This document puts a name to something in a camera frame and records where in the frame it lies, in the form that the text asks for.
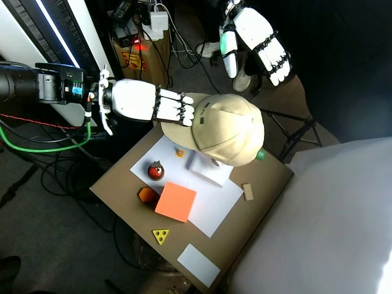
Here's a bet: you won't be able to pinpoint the white power strip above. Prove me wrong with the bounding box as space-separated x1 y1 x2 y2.
141 24 165 41

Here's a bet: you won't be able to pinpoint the beige baseball cap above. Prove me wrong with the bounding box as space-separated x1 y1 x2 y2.
160 93 266 168

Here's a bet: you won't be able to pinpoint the white power adapter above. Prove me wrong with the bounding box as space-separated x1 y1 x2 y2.
149 3 170 31

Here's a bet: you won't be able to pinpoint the red braided cable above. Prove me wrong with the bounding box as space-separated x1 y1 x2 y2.
0 112 79 130

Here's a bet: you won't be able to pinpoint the person's foot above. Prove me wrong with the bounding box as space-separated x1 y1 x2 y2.
195 41 221 59
232 72 254 92

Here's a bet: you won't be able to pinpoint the white box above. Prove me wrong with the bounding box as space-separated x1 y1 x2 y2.
186 151 235 187

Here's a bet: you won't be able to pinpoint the plain wooden block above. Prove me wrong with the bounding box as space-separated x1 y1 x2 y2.
241 183 255 202

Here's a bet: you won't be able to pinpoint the white panel black frame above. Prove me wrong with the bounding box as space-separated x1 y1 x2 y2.
0 0 117 126

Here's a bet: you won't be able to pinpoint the green cable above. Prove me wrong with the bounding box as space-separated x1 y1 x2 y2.
0 121 92 154

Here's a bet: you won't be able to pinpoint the black tripod legs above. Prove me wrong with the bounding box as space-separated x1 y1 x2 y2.
262 108 324 163

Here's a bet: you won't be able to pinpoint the black device red light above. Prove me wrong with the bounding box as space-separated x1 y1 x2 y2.
115 26 141 48

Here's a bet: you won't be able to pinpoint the orange hexagon block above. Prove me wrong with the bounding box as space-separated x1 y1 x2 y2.
137 187 160 205

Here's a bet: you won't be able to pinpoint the orange square block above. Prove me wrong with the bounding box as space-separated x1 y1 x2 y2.
154 181 197 224

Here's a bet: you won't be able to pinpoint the brown cardboard box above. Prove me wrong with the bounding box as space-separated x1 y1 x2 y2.
112 36 171 89

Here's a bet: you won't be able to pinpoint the brown cardboard sheet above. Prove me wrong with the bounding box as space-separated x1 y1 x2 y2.
89 122 295 290

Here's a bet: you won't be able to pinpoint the black electronic device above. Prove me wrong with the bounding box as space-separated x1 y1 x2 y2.
110 1 145 20

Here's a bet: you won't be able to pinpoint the large white paper sheet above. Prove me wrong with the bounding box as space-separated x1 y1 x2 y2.
130 134 245 239

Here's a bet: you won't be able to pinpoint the small white card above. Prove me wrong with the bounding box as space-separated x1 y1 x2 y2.
176 243 221 288

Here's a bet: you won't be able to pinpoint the red apple toy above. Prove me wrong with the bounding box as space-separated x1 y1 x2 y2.
147 160 165 181

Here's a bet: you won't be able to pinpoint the yellow triangle cheese block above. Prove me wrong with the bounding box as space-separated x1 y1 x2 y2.
152 228 170 246

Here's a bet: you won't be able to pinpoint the white backdrop cloth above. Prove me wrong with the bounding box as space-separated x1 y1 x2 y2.
228 136 392 294

